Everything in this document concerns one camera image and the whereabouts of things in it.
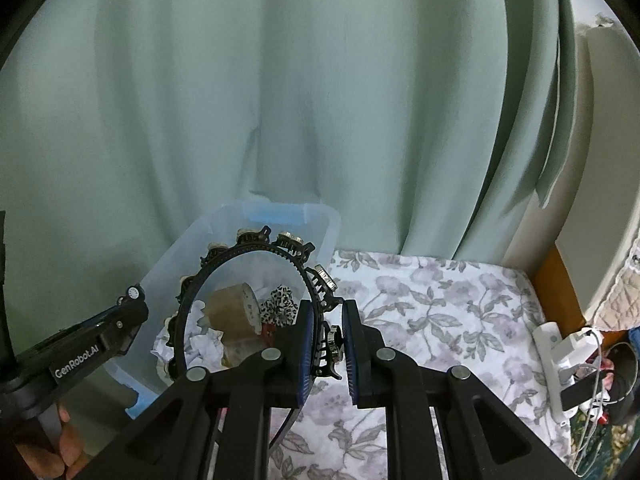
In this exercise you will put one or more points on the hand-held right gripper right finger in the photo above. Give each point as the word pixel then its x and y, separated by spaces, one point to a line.
pixel 350 360

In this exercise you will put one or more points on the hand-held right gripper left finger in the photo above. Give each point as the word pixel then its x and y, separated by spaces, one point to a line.
pixel 305 355

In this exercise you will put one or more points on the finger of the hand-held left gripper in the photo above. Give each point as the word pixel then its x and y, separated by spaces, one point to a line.
pixel 132 317

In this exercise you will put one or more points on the black rhinestone headband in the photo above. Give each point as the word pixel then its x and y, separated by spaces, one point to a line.
pixel 327 360

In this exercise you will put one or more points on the leopard print scrunchie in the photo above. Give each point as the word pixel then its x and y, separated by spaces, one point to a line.
pixel 277 305

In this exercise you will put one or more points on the brown packing tape roll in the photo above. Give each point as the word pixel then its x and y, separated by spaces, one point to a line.
pixel 227 310

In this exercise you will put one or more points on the clear plastic storage container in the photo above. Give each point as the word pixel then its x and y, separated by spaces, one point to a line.
pixel 225 220

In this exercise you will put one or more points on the person's left hand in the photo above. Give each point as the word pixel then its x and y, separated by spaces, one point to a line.
pixel 70 445

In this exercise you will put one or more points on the floral printed blanket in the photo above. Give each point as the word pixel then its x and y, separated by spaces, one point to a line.
pixel 450 320

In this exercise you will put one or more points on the white power strip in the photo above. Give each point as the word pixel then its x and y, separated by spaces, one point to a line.
pixel 545 350

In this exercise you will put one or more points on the black power adapter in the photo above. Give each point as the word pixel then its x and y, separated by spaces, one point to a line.
pixel 577 392

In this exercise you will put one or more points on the white charger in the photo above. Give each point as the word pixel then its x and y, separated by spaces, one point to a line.
pixel 580 347

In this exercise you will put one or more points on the green curtain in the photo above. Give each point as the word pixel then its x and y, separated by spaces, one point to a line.
pixel 300 110

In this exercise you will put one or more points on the dark green floral cloth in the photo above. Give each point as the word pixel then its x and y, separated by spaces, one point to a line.
pixel 615 440

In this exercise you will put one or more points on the white thick cushion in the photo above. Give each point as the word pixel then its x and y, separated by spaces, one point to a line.
pixel 610 185

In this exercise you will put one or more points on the wooden bed frame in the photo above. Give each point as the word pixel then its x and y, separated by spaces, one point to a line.
pixel 555 285

